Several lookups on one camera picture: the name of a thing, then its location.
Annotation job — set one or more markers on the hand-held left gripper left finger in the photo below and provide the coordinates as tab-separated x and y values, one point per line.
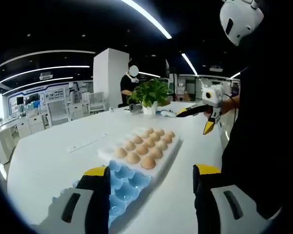
88	202

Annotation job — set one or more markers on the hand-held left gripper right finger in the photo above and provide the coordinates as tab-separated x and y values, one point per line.
210	209

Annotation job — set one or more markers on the grey rounded object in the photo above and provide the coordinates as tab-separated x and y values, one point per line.
134	108

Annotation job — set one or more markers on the white low cabinet row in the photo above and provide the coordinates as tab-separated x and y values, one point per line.
22	125

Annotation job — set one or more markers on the white table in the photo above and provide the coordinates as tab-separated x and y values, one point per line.
53	165

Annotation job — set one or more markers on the long ceiling light strip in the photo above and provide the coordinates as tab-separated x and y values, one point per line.
149	18
190	64

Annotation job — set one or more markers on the group of brown eggs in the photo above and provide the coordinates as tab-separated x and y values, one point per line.
141	148

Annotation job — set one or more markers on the white plant pot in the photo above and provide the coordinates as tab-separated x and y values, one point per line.
150	108

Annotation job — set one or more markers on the white foam egg tray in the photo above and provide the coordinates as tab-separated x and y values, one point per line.
168	156

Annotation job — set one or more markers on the blue plastic egg tray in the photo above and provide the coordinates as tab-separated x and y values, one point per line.
127	192

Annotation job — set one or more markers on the white crumpled cloth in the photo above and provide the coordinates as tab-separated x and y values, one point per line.
166	113

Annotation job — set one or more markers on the green leafy plant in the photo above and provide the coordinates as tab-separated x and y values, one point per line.
149	91

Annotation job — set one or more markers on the white mesh chair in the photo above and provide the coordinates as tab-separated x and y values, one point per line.
97	102
58	112

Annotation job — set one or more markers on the curved ceiling light strip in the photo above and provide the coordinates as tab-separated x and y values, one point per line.
39	54
36	83
39	71

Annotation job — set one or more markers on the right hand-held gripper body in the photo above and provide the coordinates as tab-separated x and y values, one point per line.
213	98

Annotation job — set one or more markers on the white display wall shelving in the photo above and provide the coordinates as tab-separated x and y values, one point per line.
39	97

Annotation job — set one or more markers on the person's right hand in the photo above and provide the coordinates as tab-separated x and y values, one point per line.
229	104

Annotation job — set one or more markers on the ceiling air conditioner unit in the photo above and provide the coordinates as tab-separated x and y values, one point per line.
46	76

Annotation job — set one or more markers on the white square pillar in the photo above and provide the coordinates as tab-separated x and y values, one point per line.
105	75

